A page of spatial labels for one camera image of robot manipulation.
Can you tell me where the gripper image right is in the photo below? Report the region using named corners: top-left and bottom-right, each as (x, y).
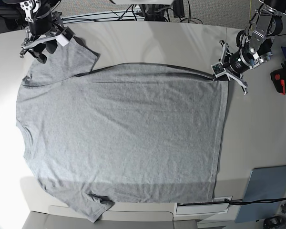
top-left (212, 40), bottom-right (255, 95)

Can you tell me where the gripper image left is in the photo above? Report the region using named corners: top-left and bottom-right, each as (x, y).
top-left (19, 11), bottom-right (74, 64)

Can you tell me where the grey T-shirt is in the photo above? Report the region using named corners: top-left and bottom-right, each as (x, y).
top-left (16, 41), bottom-right (228, 222)

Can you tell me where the robot base stand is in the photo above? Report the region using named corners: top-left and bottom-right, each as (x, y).
top-left (109, 0), bottom-right (203, 22)

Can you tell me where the black orange clamp tool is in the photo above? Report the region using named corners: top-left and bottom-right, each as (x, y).
top-left (270, 61), bottom-right (286, 95)

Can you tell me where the grey-blue laptop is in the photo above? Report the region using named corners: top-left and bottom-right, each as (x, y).
top-left (235, 165), bottom-right (286, 223)

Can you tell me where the black device bottom right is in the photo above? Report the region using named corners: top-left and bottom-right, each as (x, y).
top-left (263, 216), bottom-right (286, 229)

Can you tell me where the white camera box image right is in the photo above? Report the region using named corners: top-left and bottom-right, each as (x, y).
top-left (211, 62), bottom-right (226, 78)

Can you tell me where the white camera box image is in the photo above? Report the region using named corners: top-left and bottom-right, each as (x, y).
top-left (56, 33), bottom-right (73, 47)
top-left (211, 62), bottom-right (226, 78)

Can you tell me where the white camera box image left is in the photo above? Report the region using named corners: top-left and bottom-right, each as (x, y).
top-left (56, 33), bottom-right (73, 47)

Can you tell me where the black power cable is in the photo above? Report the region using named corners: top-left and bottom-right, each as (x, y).
top-left (225, 196), bottom-right (286, 206)

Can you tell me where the white table cable grommet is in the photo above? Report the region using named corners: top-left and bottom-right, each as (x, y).
top-left (173, 196), bottom-right (232, 217)

